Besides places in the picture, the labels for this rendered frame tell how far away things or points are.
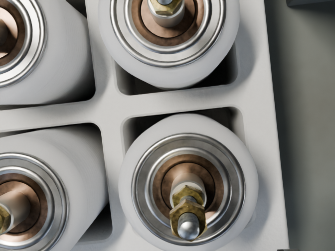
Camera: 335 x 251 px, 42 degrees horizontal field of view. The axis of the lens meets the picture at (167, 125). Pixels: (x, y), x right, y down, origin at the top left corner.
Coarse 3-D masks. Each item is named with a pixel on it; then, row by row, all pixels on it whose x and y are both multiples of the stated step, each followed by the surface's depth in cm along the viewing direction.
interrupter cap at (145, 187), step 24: (168, 144) 29; (192, 144) 29; (216, 144) 28; (144, 168) 29; (168, 168) 29; (192, 168) 29; (216, 168) 29; (240, 168) 28; (144, 192) 29; (168, 192) 29; (216, 192) 29; (240, 192) 29; (144, 216) 29; (168, 216) 29; (216, 216) 29; (168, 240) 29
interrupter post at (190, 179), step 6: (180, 174) 29; (186, 174) 28; (192, 174) 28; (174, 180) 28; (180, 180) 27; (186, 180) 26; (192, 180) 26; (198, 180) 27; (174, 186) 26; (180, 186) 26; (192, 186) 26; (198, 186) 26; (174, 192) 26; (204, 192) 26; (204, 198) 26; (204, 204) 26
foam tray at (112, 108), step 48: (96, 0) 36; (240, 0) 35; (96, 48) 36; (240, 48) 35; (96, 96) 36; (144, 96) 36; (192, 96) 36; (240, 96) 36; (96, 240) 37; (144, 240) 37; (240, 240) 36; (288, 240) 36
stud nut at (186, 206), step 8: (184, 200) 21; (176, 208) 21; (184, 208) 21; (192, 208) 21; (200, 208) 21; (176, 216) 21; (200, 216) 21; (176, 224) 21; (200, 224) 21; (176, 232) 21; (200, 232) 21; (192, 240) 21
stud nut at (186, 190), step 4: (180, 188) 25; (184, 188) 25; (188, 188) 25; (192, 188) 25; (176, 192) 25; (180, 192) 25; (184, 192) 25; (188, 192) 25; (192, 192) 25; (196, 192) 25; (200, 192) 25; (172, 196) 25; (176, 196) 25; (180, 196) 25; (192, 196) 25; (196, 196) 25; (200, 196) 25; (172, 200) 25; (176, 200) 25; (196, 200) 25; (200, 200) 25; (176, 204) 25; (200, 204) 25
